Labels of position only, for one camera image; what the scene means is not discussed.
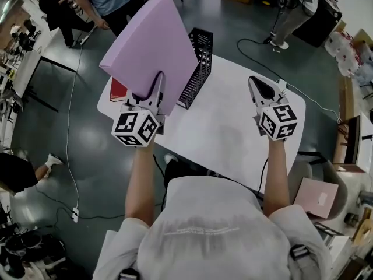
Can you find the black equipment case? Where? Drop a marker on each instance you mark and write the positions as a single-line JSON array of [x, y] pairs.
[[319, 25]]

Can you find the white power strip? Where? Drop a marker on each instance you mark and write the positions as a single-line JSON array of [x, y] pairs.
[[75, 214]]

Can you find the white plastic bags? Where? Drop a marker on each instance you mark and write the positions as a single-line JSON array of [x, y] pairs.
[[345, 54]]

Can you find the pink folder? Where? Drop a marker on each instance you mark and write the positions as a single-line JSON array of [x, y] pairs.
[[316, 198]]

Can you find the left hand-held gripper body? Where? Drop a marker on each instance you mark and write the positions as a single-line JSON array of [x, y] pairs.
[[135, 127]]

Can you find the person's black trouser leg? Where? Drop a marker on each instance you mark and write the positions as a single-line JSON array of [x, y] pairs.
[[180, 171]]

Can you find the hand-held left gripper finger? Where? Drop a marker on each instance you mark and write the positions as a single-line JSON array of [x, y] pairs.
[[159, 90]]

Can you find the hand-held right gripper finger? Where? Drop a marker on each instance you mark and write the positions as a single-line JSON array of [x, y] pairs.
[[253, 90], [266, 89]]

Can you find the person's left forearm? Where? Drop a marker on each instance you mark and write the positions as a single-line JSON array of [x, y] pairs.
[[141, 182]]

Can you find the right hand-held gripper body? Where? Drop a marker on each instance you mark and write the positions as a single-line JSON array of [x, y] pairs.
[[278, 121]]

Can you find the person's white shirt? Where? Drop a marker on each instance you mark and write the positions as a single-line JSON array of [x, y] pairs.
[[209, 232]]

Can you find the person's white shoe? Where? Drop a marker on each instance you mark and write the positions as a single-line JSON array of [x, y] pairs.
[[170, 158]]

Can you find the black mesh file holder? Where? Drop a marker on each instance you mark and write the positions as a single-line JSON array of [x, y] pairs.
[[201, 66]]

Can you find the white side desk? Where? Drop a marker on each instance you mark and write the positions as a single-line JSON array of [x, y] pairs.
[[26, 71]]

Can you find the grey chair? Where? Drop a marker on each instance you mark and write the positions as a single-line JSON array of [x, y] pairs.
[[329, 182]]

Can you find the person's right forearm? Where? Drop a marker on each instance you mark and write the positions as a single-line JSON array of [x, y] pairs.
[[277, 176]]

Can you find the red book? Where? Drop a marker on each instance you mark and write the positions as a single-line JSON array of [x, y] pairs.
[[118, 90]]

